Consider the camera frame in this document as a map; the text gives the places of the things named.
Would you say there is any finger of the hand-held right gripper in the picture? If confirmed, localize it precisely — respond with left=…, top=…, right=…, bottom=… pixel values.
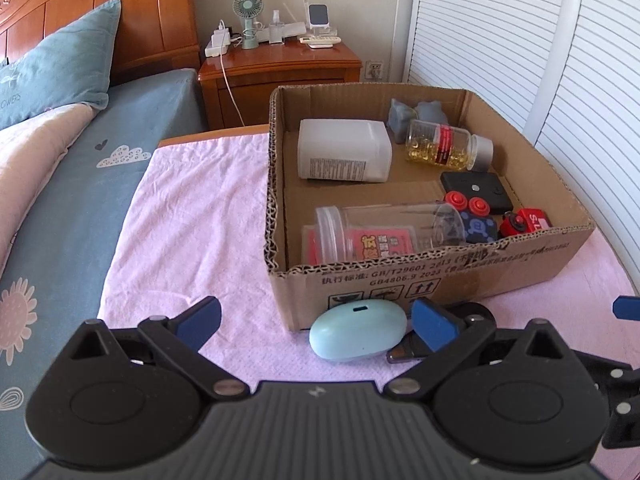
left=570, top=350, right=640, bottom=451
left=612, top=296, right=640, bottom=320

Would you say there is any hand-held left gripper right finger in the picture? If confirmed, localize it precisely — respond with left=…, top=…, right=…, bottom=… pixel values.
left=382, top=297, right=576, bottom=403

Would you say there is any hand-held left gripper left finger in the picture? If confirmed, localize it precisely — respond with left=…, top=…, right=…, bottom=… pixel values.
left=67, top=296, right=248, bottom=402

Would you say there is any cardboard box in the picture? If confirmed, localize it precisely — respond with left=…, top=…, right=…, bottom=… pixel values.
left=264, top=81, right=597, bottom=333

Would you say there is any light blue earbud case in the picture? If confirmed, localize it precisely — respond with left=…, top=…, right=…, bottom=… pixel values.
left=308, top=297, right=410, bottom=361

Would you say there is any red printed packet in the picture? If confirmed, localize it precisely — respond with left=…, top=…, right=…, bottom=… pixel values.
left=301, top=225, right=418, bottom=266

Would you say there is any dark cube with red buttons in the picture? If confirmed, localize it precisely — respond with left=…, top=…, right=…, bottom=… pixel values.
left=444, top=190, right=500, bottom=245

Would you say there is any clear plastic jar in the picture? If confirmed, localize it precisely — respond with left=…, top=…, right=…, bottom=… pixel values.
left=314, top=202, right=468, bottom=265

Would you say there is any red tape measure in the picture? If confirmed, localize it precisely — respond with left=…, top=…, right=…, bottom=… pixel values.
left=500, top=207, right=551, bottom=238

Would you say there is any black rectangular case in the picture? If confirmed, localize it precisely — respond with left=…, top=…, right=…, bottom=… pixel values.
left=440, top=171, right=515, bottom=213

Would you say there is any yellow capsule pill bottle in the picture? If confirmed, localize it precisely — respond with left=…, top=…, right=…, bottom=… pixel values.
left=405, top=120, right=495, bottom=172

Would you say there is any white plastic bottle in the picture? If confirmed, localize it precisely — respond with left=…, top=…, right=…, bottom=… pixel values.
left=297, top=119, right=393, bottom=183

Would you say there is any grey rubber toy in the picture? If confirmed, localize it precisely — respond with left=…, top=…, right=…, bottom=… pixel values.
left=387, top=99, right=449, bottom=143

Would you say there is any pink cloth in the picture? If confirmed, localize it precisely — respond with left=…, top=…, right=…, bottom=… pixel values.
left=97, top=132, right=640, bottom=396

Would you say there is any blue bed sheet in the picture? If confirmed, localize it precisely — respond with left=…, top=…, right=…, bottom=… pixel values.
left=0, top=67, right=208, bottom=480

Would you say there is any wooden nightstand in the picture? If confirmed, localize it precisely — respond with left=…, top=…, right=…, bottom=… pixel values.
left=196, top=40, right=363, bottom=131

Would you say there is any blue pillow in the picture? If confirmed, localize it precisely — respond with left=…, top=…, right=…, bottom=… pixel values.
left=0, top=0, right=122, bottom=131

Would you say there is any white louvered closet door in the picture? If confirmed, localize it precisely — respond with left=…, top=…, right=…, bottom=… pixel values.
left=402, top=0, right=640, bottom=301

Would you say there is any wooden bed headboard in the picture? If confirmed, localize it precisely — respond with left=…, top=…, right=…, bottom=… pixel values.
left=0, top=0, right=201, bottom=86

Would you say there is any small green desk fan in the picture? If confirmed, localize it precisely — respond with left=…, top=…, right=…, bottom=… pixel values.
left=232, top=0, right=264, bottom=50

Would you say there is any white charging cable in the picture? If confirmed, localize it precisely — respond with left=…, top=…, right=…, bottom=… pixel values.
left=218, top=52, right=246, bottom=128

